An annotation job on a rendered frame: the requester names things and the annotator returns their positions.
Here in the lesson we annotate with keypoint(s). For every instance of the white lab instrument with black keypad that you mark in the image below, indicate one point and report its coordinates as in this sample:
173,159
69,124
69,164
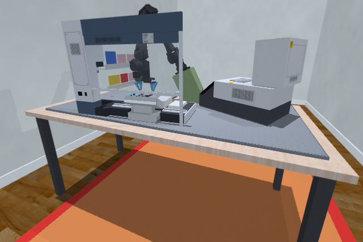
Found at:
267,96

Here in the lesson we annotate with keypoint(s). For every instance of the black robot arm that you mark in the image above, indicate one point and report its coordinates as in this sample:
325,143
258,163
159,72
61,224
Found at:
148,9

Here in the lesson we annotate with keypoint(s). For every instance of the white pcr plate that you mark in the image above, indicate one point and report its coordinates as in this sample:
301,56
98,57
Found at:
175,104

